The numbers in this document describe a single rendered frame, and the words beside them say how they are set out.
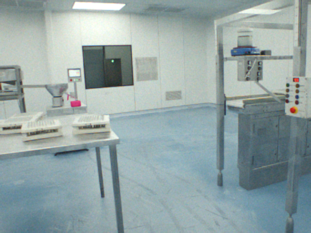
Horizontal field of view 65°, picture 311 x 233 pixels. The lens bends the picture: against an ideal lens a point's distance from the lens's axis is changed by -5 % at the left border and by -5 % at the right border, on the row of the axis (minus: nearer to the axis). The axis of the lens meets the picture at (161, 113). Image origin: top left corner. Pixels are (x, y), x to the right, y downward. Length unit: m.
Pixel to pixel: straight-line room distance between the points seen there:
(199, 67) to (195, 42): 0.81
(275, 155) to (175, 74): 5.51
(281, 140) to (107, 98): 5.26
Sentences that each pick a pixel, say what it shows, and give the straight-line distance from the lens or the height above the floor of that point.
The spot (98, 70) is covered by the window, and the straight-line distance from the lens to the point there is 7.14.
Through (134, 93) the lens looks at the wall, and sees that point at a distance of 7.42.
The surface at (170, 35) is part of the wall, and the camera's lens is 7.95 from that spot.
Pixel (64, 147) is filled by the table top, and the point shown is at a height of 0.89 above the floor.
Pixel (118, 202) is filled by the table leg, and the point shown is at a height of 0.47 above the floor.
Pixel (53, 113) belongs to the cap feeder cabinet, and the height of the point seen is 0.70.
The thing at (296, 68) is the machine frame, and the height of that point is 1.26.
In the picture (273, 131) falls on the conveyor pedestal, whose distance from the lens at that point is 2.84.
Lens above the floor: 1.29
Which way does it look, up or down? 10 degrees down
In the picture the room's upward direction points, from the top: 3 degrees counter-clockwise
